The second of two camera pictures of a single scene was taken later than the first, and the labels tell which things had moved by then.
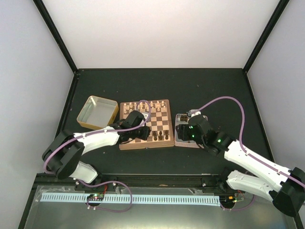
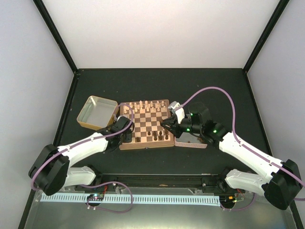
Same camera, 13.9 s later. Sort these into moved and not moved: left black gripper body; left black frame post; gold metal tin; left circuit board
Moved: left black gripper body
Not moved: left black frame post; gold metal tin; left circuit board
